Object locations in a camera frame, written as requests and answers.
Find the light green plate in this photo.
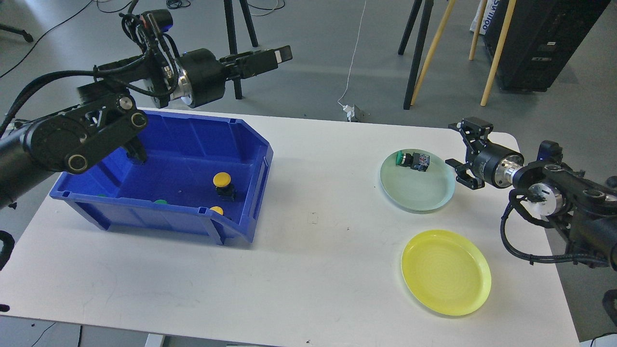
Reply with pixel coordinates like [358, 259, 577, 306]
[379, 148, 456, 214]

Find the black tripod left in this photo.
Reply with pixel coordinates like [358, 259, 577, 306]
[223, 0, 259, 100]

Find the yellow plate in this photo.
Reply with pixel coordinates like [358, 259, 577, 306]
[400, 230, 492, 317]

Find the blue plastic storage bin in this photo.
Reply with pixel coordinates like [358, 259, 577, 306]
[49, 110, 273, 244]

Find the black tripod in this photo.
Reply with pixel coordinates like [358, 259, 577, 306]
[223, 0, 259, 100]
[398, 0, 434, 110]

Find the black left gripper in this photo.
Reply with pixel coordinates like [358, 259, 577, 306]
[177, 45, 293, 108]

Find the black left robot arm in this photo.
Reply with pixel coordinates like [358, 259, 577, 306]
[1, 0, 293, 209]

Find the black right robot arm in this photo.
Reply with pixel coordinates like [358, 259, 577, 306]
[445, 117, 617, 270]

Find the black tripod right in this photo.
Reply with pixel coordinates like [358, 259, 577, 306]
[398, 0, 434, 110]

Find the black cabinet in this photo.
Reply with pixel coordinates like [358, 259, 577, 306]
[496, 0, 610, 93]

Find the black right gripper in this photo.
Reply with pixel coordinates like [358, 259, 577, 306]
[445, 117, 524, 190]

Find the yellow button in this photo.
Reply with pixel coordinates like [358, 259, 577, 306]
[126, 149, 148, 165]
[213, 172, 236, 201]

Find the white printed bag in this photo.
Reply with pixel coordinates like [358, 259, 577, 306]
[469, 0, 501, 35]

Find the white cable with plug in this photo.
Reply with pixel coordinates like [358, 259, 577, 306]
[337, 0, 368, 122]

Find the yellow button front corner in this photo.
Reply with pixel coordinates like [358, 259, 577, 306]
[209, 206, 225, 215]

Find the green push button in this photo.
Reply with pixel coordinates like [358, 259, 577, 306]
[395, 151, 430, 172]

